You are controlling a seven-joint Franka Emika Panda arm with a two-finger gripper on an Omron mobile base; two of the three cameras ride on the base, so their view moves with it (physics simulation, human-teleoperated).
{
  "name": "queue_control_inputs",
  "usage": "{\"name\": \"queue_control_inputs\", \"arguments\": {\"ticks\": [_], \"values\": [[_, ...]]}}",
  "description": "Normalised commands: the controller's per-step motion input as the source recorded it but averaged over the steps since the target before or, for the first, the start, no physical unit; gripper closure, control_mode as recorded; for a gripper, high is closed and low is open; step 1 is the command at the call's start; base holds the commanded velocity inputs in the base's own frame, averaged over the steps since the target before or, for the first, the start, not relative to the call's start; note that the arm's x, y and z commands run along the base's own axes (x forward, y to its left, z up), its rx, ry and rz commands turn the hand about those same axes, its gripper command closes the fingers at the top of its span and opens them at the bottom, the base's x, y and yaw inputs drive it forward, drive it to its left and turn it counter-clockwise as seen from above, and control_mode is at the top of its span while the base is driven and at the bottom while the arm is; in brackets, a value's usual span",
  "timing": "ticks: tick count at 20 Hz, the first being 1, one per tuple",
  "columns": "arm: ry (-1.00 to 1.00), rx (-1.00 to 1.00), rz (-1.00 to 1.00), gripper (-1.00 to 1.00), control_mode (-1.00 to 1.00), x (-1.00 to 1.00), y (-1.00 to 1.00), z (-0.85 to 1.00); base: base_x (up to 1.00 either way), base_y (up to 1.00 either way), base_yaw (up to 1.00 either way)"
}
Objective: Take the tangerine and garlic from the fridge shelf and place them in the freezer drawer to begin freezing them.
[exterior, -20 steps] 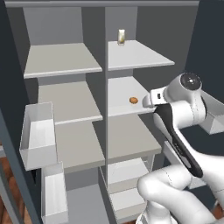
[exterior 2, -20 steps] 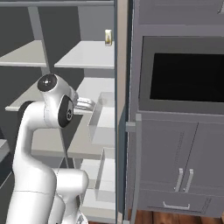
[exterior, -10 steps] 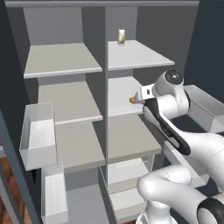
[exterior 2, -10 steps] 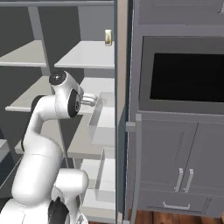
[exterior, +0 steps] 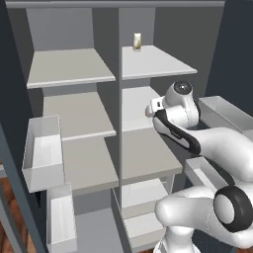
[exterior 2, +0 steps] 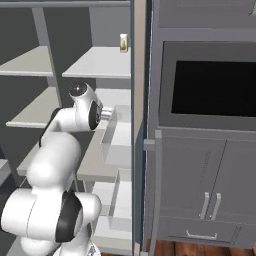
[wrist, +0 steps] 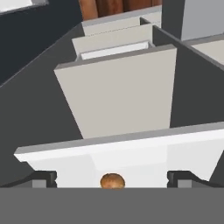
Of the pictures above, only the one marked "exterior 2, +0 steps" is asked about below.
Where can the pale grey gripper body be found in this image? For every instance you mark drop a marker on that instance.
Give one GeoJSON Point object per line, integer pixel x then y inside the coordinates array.
{"type": "Point", "coordinates": [106, 113]}

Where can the small yellow jar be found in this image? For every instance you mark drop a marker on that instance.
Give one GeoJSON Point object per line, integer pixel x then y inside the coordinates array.
{"type": "Point", "coordinates": [124, 43]}

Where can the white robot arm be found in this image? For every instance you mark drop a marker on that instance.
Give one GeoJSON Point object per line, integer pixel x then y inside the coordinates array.
{"type": "Point", "coordinates": [50, 173]}

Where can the clear fridge bin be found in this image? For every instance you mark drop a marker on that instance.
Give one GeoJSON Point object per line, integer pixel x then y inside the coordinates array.
{"type": "Point", "coordinates": [120, 140]}
{"type": "Point", "coordinates": [121, 203]}

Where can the grey built-in oven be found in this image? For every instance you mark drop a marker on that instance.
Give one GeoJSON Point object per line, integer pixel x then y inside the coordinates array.
{"type": "Point", "coordinates": [213, 88]}

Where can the grey tall cupboard door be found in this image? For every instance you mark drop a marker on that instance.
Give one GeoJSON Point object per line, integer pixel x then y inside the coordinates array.
{"type": "Point", "coordinates": [206, 13]}

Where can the grey fridge door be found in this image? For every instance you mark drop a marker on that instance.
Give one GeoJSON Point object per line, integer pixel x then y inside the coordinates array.
{"type": "Point", "coordinates": [139, 66]}

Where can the grey drawer front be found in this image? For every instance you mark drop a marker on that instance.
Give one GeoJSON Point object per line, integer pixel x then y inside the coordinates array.
{"type": "Point", "coordinates": [233, 231]}

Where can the grey open fridge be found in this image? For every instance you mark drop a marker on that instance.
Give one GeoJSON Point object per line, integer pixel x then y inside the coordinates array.
{"type": "Point", "coordinates": [70, 30]}

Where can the pale grey fridge shelf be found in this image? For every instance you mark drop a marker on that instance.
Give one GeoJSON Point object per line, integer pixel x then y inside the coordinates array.
{"type": "Point", "coordinates": [93, 163]}
{"type": "Point", "coordinates": [36, 111]}
{"type": "Point", "coordinates": [100, 63]}
{"type": "Point", "coordinates": [30, 63]}

